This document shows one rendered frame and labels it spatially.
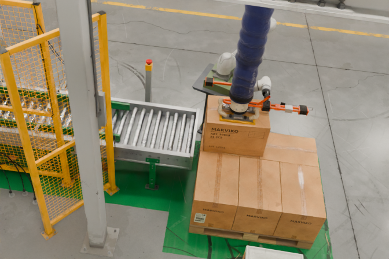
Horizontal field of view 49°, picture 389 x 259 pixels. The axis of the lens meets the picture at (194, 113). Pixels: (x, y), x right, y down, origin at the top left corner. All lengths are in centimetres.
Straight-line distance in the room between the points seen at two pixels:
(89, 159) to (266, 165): 184
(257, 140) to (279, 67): 250
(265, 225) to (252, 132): 88
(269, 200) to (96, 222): 155
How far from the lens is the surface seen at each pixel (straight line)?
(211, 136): 415
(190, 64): 627
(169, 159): 425
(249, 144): 424
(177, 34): 688
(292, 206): 410
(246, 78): 377
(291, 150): 454
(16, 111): 321
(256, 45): 357
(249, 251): 319
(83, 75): 271
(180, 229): 440
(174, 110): 465
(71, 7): 246
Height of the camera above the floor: 374
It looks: 43 degrees down
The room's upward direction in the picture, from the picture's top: 7 degrees clockwise
